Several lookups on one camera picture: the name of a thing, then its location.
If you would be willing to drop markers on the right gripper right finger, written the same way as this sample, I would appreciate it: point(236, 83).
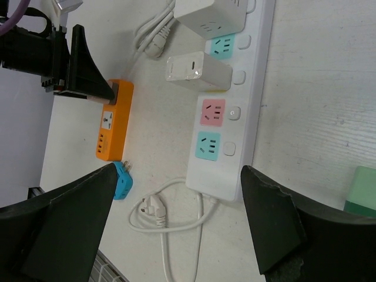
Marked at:
point(296, 238)

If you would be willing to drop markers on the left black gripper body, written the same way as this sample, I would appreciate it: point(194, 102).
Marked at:
point(47, 57)

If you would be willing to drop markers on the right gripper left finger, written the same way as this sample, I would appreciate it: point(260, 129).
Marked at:
point(21, 222)

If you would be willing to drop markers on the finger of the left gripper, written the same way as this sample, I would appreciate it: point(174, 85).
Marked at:
point(84, 78)

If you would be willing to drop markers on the pink plug adapter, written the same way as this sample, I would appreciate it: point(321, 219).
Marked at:
point(108, 97)

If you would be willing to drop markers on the green plug adapter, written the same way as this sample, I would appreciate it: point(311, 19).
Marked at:
point(360, 199)

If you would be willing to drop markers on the white pastel power strip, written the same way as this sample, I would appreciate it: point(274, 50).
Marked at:
point(225, 125)

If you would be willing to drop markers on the blue plug adapter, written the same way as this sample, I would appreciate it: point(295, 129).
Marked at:
point(124, 180)

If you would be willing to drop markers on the orange power adapter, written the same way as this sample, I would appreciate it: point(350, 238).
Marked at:
point(114, 122)

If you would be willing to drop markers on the white usb charger block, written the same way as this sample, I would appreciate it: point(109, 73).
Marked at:
point(198, 71)

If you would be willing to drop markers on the white cube socket adapter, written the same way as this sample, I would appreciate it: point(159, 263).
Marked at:
point(212, 18)

